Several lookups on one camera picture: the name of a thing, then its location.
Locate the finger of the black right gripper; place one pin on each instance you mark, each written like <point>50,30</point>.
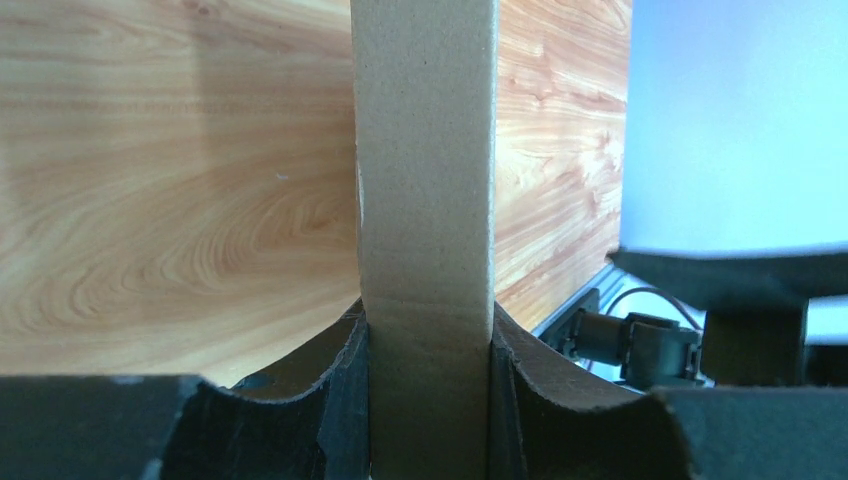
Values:
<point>731,283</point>

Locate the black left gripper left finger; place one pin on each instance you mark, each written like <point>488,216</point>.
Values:
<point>303,417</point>

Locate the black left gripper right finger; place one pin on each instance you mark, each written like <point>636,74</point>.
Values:
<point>550,419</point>

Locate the brown cardboard box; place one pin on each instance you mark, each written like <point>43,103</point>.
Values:
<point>425,94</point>

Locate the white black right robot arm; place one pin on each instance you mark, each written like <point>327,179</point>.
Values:
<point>753,332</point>

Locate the aluminium base frame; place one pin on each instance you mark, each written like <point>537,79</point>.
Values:
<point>609,282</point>

